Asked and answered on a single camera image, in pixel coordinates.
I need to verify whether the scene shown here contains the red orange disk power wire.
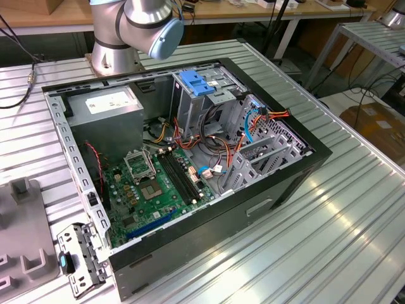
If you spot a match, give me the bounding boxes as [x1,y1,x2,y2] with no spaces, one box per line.
[226,108,291,167]

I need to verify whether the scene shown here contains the silver disk bay cage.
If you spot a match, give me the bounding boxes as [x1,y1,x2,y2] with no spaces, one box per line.
[218,94,314,196]

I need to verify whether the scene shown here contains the black RAM slot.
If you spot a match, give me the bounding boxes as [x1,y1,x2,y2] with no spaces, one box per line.
[166,151,200,201]
[170,150,204,199]
[162,153,197,203]
[158,154,193,205]

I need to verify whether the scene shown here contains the silver optical drive cage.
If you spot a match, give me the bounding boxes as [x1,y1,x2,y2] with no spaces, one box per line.
[170,68,247,140]

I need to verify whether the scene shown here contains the CPU socket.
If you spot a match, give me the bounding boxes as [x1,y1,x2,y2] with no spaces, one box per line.
[139,180,166,203]

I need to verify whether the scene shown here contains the blue plastic cage latch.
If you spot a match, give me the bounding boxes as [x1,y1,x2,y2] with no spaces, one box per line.
[178,71,216,98]

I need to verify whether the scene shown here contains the green motherboard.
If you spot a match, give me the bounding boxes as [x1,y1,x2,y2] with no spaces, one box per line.
[103,147,219,250]

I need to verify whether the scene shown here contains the blue expansion slot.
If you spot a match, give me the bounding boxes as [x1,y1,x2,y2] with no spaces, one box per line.
[126,208,178,241]

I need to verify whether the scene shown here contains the black open PC case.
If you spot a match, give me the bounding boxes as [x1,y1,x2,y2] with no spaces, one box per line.
[40,56,333,302]

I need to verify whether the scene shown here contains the grey power supply box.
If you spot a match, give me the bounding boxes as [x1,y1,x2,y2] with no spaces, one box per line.
[65,85,145,159]

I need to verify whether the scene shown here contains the hinged metal card retainer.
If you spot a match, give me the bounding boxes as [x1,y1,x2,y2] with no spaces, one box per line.
[56,221,110,300]

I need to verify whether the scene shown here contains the cardboard box with labels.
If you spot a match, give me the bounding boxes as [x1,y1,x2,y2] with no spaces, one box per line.
[340,101,405,159]

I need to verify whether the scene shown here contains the grey parts rack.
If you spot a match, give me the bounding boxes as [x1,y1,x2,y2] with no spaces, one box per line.
[0,177,61,298]

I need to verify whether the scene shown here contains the slatted metal side table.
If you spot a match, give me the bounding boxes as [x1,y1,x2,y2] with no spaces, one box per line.
[303,22,405,92]

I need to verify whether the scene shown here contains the plain brown cardboard box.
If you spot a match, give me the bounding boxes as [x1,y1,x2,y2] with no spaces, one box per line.
[46,0,92,15]

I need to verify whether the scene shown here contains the wooden desk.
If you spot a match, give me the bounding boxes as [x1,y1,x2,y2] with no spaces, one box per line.
[0,0,377,35]

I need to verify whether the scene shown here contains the orange red wire bundle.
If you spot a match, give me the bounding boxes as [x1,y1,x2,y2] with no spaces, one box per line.
[172,117,203,151]

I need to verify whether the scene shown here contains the short blue wire white connector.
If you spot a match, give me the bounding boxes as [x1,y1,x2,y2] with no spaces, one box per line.
[196,164,228,181]

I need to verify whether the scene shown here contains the yellow black wire bundle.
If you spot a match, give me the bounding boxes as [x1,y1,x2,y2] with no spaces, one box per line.
[151,117,169,143]

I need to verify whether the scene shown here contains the blue data wire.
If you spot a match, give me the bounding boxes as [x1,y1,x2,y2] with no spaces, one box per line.
[244,107,264,144]

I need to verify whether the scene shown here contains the metal socket cover frame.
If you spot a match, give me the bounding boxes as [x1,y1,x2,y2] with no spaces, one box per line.
[122,149,158,185]

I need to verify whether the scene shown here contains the red black twisted fan wire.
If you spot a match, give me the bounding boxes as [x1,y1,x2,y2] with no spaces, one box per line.
[84,141,105,191]

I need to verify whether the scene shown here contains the black cable metal connector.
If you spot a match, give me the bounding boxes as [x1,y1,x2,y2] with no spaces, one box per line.
[0,18,39,110]

